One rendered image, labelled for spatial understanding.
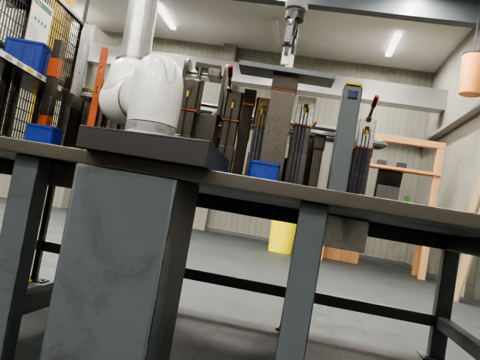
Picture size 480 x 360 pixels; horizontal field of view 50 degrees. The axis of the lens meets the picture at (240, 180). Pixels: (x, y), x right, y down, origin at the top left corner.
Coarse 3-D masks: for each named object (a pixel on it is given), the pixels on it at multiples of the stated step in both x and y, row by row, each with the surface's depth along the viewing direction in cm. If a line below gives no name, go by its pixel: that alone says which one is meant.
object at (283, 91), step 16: (272, 80) 198; (288, 80) 197; (272, 96) 198; (288, 96) 197; (272, 112) 197; (288, 112) 197; (272, 128) 197; (288, 128) 196; (272, 144) 196; (272, 160) 196
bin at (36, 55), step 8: (8, 40) 217; (16, 40) 217; (24, 40) 217; (8, 48) 217; (16, 48) 217; (24, 48) 217; (32, 48) 218; (40, 48) 218; (48, 48) 223; (16, 56) 217; (24, 56) 217; (32, 56) 218; (40, 56) 218; (48, 56) 226; (32, 64) 217; (40, 64) 218; (48, 64) 228; (40, 72) 220
